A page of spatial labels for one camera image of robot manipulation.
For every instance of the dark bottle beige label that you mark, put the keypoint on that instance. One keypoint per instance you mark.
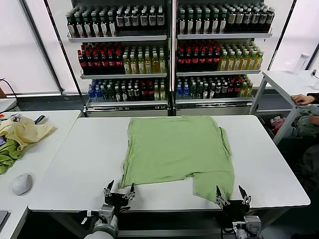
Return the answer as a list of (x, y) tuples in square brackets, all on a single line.
[(231, 19), (263, 19), (255, 19), (270, 18), (247, 19), (239, 19)]

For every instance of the white computer mouse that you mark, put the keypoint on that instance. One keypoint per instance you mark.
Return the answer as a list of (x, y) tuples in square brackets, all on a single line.
[(22, 184)]

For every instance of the large white work table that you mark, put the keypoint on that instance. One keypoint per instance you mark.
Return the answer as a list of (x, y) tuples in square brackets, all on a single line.
[(269, 139)]

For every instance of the dark drink bottle white cap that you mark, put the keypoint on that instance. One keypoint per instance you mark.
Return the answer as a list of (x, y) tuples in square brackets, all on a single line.
[(143, 20), (160, 20), (152, 20), (134, 21), (127, 21), (120, 21)]

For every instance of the person's bare hand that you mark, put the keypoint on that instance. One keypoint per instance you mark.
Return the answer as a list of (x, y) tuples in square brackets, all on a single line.
[(301, 99)]

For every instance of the white table with slanted legs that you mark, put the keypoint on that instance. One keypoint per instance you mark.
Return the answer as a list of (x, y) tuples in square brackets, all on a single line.
[(281, 82)]

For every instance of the small red label cola bottle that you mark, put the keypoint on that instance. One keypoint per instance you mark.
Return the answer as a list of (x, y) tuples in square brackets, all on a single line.
[(150, 93), (231, 89), (143, 93), (237, 88)]

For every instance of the small blue water bottle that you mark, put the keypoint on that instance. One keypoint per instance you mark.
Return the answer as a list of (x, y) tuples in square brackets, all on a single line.
[(186, 91), (91, 94), (97, 94), (179, 91)]

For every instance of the crumpled green garment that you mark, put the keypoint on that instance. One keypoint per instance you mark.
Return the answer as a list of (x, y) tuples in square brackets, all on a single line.
[(8, 154)]

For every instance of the pink red cloth bundle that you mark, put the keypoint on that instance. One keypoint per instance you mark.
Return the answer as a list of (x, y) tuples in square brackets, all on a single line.
[(277, 124)]

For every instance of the yellow juice bottle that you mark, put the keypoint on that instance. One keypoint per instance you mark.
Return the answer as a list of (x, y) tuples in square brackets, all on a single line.
[(162, 65), (147, 65), (126, 66), (140, 66), (133, 66), (155, 65)]

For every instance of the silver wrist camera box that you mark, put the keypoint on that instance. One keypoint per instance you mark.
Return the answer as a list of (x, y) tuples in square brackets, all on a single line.
[(106, 211), (252, 222)]

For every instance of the cola bottle red cap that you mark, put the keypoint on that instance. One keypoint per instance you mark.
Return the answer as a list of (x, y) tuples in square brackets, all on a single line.
[(103, 63), (89, 63), (195, 61), (181, 61), (188, 61), (209, 60), (111, 63), (82, 63), (96, 63), (118, 63), (202, 61), (216, 60)]

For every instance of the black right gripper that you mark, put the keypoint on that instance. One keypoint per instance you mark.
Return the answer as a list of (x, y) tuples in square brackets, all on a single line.
[(234, 210)]

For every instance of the person's dark trousered leg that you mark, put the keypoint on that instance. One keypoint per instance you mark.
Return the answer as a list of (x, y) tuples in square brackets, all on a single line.
[(312, 159)]

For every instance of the pale yellow garment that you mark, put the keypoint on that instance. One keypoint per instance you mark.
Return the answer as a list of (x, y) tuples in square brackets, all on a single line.
[(27, 132)]

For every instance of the small pale yellow bottle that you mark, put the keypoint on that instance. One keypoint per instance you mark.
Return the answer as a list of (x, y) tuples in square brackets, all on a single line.
[(249, 90), (243, 90), (162, 93), (156, 93)]

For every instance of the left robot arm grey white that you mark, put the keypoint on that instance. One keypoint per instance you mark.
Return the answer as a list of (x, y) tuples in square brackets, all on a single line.
[(104, 232)]

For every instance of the dark tea bottle green cap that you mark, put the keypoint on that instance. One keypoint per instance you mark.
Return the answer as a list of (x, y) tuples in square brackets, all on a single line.
[(80, 29), (88, 29), (96, 29), (198, 26), (215, 25), (182, 26), (104, 28), (223, 25), (190, 26), (112, 28), (72, 30), (207, 26)]

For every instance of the small green tinted bottle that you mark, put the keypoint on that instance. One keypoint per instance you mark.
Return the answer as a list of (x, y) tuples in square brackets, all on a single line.
[(199, 90), (193, 90), (110, 94), (104, 94)]

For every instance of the grey flat device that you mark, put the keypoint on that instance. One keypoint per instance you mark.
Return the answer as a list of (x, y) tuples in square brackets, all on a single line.
[(3, 217)]

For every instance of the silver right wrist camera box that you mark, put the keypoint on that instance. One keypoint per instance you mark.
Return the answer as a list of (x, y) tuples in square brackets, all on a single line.
[(252, 222)]

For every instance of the amber tea bottle green cap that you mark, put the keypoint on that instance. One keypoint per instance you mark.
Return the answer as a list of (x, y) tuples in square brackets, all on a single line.
[(223, 62), (252, 62), (259, 61), (238, 62), (245, 62), (231, 62)]

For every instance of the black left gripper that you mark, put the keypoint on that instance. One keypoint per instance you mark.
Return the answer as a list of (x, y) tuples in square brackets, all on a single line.
[(117, 200)]

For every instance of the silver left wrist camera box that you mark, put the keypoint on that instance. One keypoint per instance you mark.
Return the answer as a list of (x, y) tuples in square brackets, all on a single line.
[(106, 211)]

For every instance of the brown cardboard box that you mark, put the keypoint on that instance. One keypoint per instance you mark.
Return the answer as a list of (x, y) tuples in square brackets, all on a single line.
[(1, 90)]

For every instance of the metal drinks shelf unit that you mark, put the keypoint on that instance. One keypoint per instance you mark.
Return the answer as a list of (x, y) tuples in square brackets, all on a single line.
[(117, 38), (224, 35)]

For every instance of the blue white striped pouch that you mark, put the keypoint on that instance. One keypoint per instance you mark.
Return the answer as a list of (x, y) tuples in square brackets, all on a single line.
[(40, 120)]

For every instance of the pale grey green cloth pile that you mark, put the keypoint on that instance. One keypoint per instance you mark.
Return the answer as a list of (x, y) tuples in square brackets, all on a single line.
[(305, 124)]

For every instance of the white side desk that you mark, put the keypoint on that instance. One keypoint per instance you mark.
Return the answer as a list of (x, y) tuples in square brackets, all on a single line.
[(49, 154)]

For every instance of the small dark drink bottle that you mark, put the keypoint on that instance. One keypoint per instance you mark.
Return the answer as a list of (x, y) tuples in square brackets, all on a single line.
[(136, 93), (218, 90), (123, 93), (130, 93), (225, 89), (117, 94), (205, 90), (212, 90)]

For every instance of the green t-shirt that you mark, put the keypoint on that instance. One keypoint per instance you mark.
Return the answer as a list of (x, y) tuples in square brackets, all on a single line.
[(174, 149)]

